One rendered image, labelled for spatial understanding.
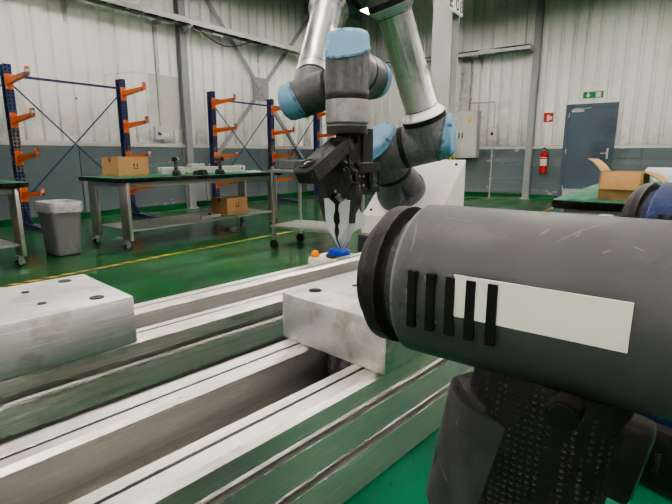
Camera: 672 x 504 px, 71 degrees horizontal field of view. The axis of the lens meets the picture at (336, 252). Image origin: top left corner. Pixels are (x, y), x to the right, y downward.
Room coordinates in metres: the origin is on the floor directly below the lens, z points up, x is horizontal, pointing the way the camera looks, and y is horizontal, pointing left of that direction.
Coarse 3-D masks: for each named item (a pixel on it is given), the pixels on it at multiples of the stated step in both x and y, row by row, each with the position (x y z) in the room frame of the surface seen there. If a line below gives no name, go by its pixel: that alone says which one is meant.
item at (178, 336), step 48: (240, 288) 0.54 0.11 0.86; (288, 288) 0.53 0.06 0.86; (144, 336) 0.38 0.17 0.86; (192, 336) 0.41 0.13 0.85; (240, 336) 0.45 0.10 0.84; (0, 384) 0.30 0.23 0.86; (48, 384) 0.32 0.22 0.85; (96, 384) 0.35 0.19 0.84; (144, 384) 0.38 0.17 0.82; (0, 432) 0.30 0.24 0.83
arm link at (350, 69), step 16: (336, 32) 0.81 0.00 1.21; (352, 32) 0.81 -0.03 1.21; (336, 48) 0.81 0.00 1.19; (352, 48) 0.81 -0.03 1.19; (368, 48) 0.82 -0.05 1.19; (336, 64) 0.81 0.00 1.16; (352, 64) 0.80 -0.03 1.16; (368, 64) 0.83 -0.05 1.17; (336, 80) 0.81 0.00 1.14; (352, 80) 0.80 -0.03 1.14; (368, 80) 0.83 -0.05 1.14; (336, 96) 0.81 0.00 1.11; (352, 96) 0.81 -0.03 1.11; (368, 96) 0.83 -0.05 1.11
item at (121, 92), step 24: (0, 72) 6.60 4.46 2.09; (24, 72) 6.20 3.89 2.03; (24, 96) 6.76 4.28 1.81; (120, 96) 7.82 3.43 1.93; (96, 120) 7.51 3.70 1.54; (120, 120) 7.90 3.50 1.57; (144, 120) 7.49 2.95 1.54; (24, 168) 6.61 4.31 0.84; (24, 192) 6.48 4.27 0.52; (24, 216) 6.54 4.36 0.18; (144, 216) 7.66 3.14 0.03
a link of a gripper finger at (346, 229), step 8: (344, 200) 0.81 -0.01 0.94; (344, 208) 0.81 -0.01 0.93; (344, 216) 0.81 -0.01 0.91; (360, 216) 0.84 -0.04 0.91; (344, 224) 0.81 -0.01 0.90; (352, 224) 0.81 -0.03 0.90; (360, 224) 0.84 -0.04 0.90; (344, 232) 0.81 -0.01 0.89; (352, 232) 0.82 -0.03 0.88; (344, 240) 0.82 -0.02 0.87
